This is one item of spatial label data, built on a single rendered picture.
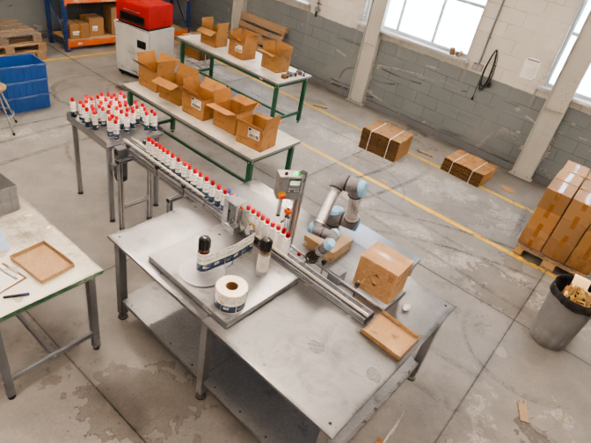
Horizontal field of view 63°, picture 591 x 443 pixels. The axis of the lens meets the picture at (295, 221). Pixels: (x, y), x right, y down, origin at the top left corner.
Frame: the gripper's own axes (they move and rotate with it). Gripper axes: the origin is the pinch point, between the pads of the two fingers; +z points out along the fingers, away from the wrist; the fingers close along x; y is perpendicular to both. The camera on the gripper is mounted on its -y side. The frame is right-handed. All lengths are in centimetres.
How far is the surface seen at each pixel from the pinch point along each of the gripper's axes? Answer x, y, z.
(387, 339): 72, 5, -30
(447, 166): -18, -436, 109
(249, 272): -15.4, 34.9, 15.2
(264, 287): -0.2, 37.9, 6.3
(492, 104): -61, -544, 45
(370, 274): 32.6, -19.8, -27.4
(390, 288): 47, -21, -34
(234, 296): -4, 70, -8
